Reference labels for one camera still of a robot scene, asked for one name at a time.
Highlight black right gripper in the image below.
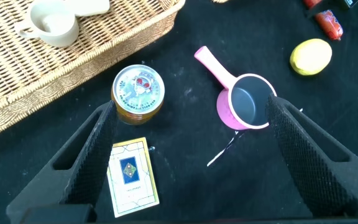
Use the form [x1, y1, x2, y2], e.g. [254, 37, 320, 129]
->
[305, 0, 358, 19]

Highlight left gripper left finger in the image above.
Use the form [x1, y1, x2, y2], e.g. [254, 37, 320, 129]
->
[6, 100, 119, 224]

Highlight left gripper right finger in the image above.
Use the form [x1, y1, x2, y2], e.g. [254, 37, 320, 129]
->
[265, 93, 358, 218]

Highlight orange sausage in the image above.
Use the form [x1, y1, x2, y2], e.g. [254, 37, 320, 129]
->
[302, 0, 344, 42]

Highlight yellow lemon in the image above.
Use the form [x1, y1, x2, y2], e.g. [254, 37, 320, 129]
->
[289, 38, 333, 77]

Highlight gold white card box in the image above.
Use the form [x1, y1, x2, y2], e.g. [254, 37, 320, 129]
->
[106, 136, 160, 218]

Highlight gold drink can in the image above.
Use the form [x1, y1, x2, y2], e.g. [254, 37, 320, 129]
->
[111, 64, 166, 126]

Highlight pink saucepan grey inside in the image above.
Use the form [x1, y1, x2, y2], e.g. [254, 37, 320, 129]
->
[193, 45, 278, 131]

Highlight black tablecloth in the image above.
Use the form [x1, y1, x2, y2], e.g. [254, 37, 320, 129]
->
[0, 0, 358, 224]

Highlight small beige mug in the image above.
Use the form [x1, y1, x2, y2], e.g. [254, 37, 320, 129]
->
[14, 0, 80, 48]

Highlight white soap bar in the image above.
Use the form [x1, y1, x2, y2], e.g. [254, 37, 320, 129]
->
[63, 0, 111, 17]

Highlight wicker basket brown handles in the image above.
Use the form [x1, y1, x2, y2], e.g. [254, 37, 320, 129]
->
[0, 0, 186, 144]

